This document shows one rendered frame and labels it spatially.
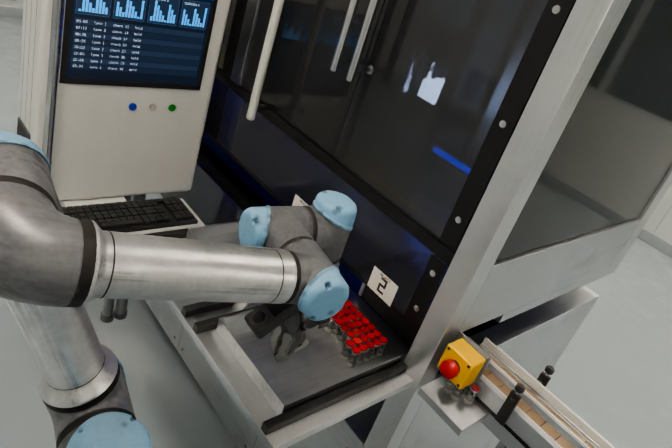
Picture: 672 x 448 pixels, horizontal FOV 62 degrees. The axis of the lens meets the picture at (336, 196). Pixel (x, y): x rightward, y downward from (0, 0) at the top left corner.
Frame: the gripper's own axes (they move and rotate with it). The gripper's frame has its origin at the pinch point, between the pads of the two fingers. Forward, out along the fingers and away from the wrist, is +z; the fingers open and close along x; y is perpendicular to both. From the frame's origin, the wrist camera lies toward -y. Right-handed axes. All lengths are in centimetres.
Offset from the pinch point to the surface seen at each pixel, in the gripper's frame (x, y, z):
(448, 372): -18.5, 32.1, -0.8
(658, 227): 56, 496, 81
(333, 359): 2.1, 21.0, 10.9
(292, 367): 3.9, 10.4, 10.9
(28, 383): 96, -14, 99
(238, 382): 5.2, -2.5, 11.1
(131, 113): 89, 6, -10
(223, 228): 54, 21, 9
